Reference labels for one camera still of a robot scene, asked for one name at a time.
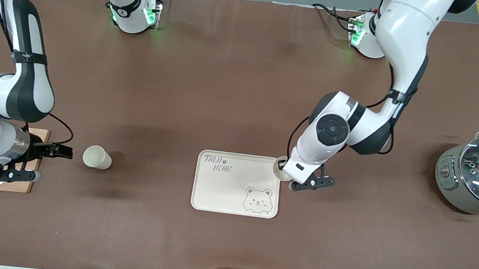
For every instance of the cream tray with bear print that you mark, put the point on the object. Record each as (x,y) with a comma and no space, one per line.
(224,191)

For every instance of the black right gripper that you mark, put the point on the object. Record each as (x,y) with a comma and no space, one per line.
(36,150)

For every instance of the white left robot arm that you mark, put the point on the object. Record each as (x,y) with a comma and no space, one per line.
(405,27)

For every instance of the white IKEA cup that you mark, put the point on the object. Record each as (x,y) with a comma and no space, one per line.
(97,157)
(278,173)

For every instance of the brown table cover mat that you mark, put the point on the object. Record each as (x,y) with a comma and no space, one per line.
(245,85)

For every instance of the grey cooking pot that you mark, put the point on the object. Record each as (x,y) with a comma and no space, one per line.
(446,180)

